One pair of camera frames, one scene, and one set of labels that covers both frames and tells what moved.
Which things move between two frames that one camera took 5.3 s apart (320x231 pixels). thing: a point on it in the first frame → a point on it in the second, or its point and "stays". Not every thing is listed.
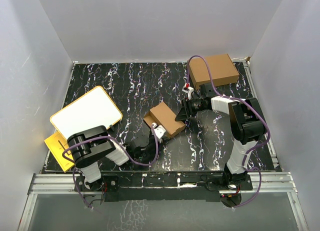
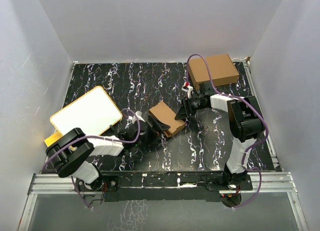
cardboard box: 162,115 stays
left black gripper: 160,144 → 154,135
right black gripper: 183,113 stays
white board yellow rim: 94,109 stays
